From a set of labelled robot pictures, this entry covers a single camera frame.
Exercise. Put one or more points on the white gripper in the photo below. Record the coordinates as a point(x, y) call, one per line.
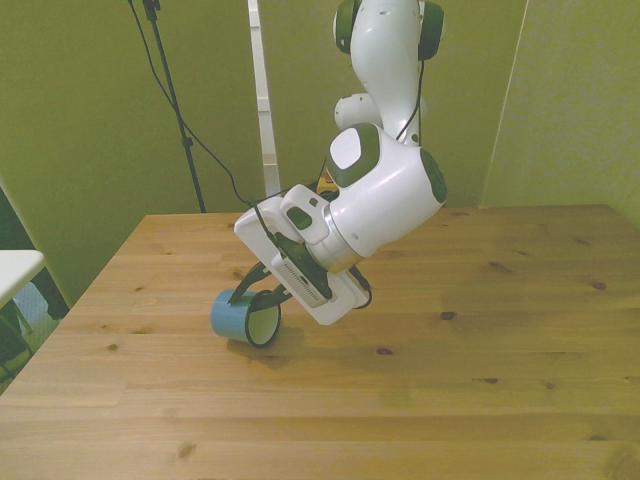
point(252, 235)

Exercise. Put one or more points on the blue enamel mug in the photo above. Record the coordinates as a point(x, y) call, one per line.
point(230, 320)

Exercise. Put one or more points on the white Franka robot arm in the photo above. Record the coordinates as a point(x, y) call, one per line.
point(395, 190)

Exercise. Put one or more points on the small red yellow object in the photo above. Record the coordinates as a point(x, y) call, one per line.
point(328, 181)

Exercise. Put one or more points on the white side table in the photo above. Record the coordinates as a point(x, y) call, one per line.
point(17, 272)

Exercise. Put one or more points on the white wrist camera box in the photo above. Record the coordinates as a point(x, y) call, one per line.
point(300, 285)

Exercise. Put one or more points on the black camera stand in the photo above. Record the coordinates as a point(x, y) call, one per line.
point(187, 145)

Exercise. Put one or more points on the white vertical post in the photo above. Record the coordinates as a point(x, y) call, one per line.
point(262, 75)

